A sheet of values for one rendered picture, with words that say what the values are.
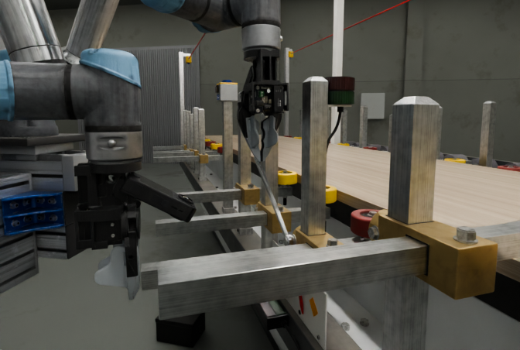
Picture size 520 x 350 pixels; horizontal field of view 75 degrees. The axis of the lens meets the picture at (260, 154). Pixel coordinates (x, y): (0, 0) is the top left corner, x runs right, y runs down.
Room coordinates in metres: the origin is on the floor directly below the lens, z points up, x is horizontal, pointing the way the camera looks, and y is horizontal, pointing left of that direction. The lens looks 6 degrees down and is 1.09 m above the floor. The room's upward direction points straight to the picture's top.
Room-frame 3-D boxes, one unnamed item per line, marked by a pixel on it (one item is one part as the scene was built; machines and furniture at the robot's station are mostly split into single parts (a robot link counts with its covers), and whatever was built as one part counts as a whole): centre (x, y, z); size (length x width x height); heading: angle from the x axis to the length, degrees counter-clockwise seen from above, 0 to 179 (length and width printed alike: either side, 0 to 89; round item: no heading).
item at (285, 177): (1.10, -0.08, 0.85); 0.08 x 0.08 x 0.11
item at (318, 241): (0.61, -0.11, 0.84); 0.13 x 0.06 x 0.05; 18
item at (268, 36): (0.67, -0.01, 1.23); 0.08 x 0.08 x 0.05
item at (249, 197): (1.08, 0.04, 0.84); 0.13 x 0.06 x 0.05; 18
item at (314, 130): (0.63, -0.10, 0.92); 0.03 x 0.03 x 0.48; 18
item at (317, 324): (0.65, -0.07, 0.75); 0.26 x 0.01 x 0.10; 18
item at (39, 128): (0.93, 0.64, 1.09); 0.15 x 0.15 x 0.10
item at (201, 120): (2.05, 0.36, 0.90); 0.03 x 0.03 x 0.48; 18
